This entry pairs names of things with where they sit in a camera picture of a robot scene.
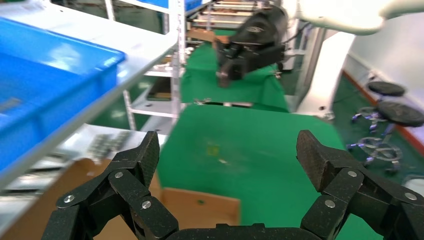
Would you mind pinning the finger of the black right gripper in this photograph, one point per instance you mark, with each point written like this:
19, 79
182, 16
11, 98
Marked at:
232, 63
265, 58

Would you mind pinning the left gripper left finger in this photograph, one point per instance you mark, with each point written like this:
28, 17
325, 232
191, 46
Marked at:
109, 198

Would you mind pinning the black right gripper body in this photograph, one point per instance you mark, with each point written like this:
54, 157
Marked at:
261, 28

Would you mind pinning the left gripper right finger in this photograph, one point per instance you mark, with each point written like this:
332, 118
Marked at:
351, 195

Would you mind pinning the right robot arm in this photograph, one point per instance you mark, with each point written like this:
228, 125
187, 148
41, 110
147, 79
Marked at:
341, 15

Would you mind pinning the small brown cardboard box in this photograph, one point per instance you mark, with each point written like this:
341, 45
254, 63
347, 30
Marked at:
202, 34

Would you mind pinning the open brown cardboard box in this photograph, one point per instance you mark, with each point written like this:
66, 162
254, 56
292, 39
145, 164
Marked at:
205, 208

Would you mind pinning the blue plastic tray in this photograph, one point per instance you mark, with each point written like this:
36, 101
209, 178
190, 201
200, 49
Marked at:
49, 82

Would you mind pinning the wooden slat rack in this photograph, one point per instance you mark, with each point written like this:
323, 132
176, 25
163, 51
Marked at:
225, 15

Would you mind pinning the grey ribbed metal strip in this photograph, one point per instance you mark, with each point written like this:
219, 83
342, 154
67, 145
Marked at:
121, 139
107, 145
96, 147

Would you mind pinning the white robot body column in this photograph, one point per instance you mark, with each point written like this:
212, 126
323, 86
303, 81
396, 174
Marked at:
324, 73

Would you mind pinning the white flat board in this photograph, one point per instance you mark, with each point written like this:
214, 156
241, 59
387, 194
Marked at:
79, 139

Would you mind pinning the blue storage bin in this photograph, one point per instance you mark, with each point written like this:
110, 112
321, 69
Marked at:
172, 4

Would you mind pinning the black round stool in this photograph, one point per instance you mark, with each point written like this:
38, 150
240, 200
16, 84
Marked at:
386, 88
400, 114

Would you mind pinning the white paper scrap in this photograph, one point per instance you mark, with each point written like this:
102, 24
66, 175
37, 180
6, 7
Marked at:
222, 161

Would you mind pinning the grey tape piece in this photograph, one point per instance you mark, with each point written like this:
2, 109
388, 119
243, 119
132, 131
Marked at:
8, 104

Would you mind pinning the white perforated shelf frame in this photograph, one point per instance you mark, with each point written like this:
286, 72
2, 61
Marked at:
175, 66

